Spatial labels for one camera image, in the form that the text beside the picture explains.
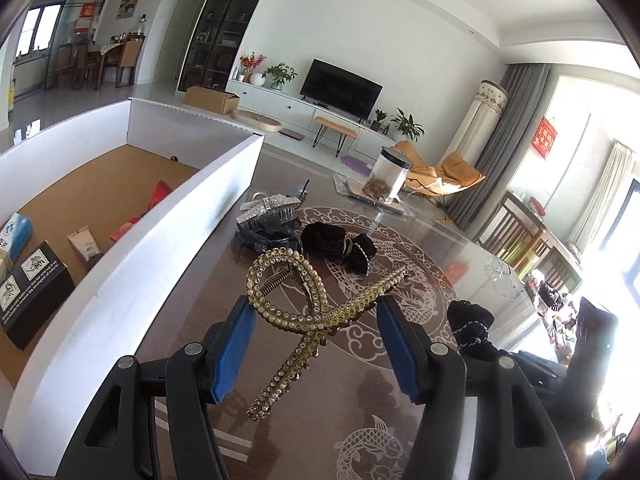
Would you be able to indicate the clear plastic jar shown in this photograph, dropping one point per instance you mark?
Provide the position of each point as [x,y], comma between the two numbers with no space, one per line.
[388,174]

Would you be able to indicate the black television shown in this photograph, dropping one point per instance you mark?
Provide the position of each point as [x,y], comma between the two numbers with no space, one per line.
[332,86]

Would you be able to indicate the tray under jar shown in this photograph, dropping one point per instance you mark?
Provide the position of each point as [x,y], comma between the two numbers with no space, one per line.
[352,188]

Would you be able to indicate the cardboard box on floor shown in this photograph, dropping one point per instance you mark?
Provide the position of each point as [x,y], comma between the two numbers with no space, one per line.
[212,100]

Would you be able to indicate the blue white ointment box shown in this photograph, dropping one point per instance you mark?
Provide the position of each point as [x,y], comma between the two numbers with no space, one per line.
[14,236]

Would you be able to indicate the wooden bench stool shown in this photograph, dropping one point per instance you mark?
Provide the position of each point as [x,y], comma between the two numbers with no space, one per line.
[344,133]

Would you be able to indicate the silver rhinestone hair clip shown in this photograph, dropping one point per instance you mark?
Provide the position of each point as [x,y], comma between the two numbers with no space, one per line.
[263,207]

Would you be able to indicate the black velvet pearl scrunchie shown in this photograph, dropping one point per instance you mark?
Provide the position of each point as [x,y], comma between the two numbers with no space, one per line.
[359,253]

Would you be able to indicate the gold pearl hair clip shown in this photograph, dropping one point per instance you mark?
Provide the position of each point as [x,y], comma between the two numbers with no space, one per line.
[286,291]

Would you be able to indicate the wooden dining chair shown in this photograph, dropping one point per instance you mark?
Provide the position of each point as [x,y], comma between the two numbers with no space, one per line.
[514,234]

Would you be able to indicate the red flowers white vase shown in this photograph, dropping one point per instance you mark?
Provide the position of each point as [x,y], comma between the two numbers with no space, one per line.
[249,63]

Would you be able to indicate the black mesh flower hair clip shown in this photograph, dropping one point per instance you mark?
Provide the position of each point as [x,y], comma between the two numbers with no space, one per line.
[270,233]

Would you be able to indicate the black printed box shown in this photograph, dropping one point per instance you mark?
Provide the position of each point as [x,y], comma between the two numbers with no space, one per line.
[32,292]

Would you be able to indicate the green potted plant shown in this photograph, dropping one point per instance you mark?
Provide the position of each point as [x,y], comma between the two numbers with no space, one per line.
[280,75]

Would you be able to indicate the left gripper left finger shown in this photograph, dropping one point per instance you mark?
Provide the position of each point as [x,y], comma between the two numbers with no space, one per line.
[116,437]

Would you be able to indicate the white storage box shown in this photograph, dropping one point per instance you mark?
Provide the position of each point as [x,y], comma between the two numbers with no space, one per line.
[110,311]

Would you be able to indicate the white tv cabinet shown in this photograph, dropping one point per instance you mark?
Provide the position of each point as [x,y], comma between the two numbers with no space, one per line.
[298,115]

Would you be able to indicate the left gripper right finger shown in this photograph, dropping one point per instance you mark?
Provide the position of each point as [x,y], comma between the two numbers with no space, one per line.
[481,420]

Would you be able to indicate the orange lounge chair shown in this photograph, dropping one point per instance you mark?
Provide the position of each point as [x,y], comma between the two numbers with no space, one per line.
[452,175]

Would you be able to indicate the red packet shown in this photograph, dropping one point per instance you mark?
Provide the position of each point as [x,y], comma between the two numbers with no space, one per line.
[161,191]

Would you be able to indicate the small white tube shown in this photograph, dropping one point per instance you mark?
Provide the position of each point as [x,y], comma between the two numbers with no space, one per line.
[85,245]

